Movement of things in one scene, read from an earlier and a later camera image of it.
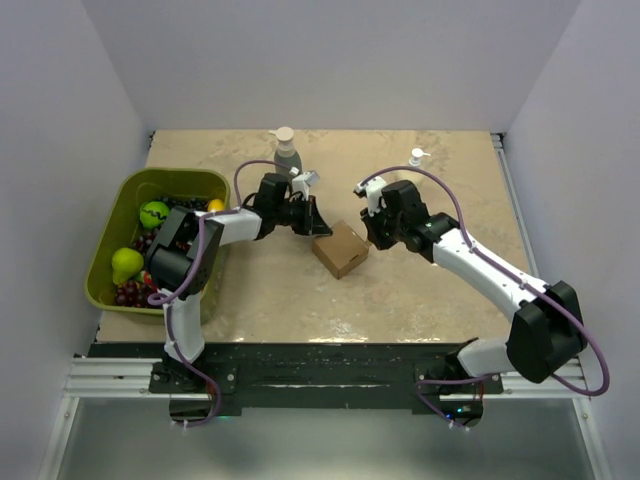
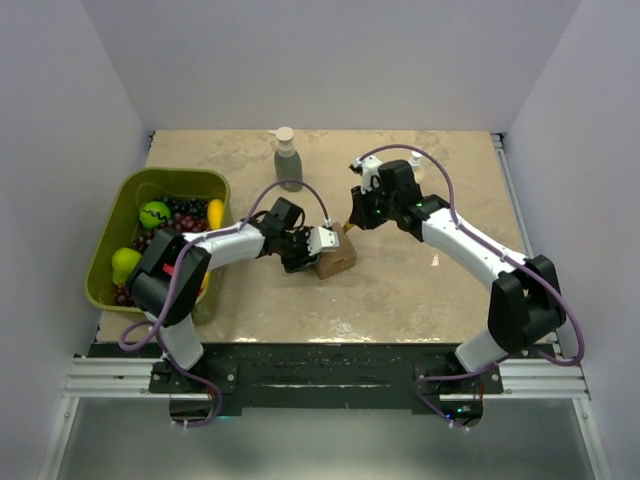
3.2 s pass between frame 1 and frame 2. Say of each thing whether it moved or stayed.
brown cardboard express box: moved
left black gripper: moved
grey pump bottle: stayed
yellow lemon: stayed
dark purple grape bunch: stayed
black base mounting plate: stayed
